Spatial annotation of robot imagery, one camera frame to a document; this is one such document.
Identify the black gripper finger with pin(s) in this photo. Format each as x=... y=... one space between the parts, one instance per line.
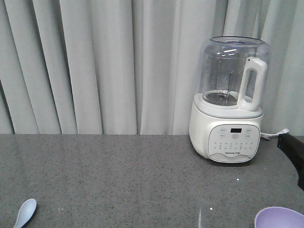
x=294 y=150

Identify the purple plastic bowl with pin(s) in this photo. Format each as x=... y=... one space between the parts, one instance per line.
x=279 y=217

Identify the light blue plastic spoon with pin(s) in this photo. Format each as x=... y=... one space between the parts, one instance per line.
x=25 y=213

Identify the white blender with clear jar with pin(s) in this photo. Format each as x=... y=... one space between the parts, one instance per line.
x=226 y=114

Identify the white curtain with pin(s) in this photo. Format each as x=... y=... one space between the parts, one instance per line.
x=132 y=66

